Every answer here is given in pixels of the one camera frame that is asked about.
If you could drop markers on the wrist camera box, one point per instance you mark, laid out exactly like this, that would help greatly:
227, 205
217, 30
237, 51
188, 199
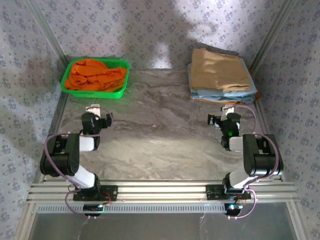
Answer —
93, 109
228, 109

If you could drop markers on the small black electronics board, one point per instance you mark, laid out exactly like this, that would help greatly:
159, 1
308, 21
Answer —
92, 208
233, 209

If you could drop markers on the green plastic basket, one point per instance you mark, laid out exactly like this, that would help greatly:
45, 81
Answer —
75, 94

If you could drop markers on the aluminium frame post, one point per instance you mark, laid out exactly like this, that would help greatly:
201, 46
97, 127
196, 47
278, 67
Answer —
272, 32
47, 32

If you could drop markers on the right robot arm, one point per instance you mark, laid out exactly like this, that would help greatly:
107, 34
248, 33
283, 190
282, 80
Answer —
262, 160

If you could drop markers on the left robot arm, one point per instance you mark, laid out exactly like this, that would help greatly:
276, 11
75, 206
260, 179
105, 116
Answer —
60, 160

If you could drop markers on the orange trousers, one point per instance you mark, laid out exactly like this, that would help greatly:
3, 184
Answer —
95, 75

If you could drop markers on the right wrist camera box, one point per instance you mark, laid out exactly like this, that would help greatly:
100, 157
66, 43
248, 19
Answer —
228, 109

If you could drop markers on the aluminium mounting rail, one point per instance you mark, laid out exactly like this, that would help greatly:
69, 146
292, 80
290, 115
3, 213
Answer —
162, 190

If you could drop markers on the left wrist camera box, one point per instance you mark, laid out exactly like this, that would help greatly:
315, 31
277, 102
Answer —
93, 109

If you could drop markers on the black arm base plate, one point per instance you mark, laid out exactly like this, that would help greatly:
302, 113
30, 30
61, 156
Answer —
212, 192
112, 191

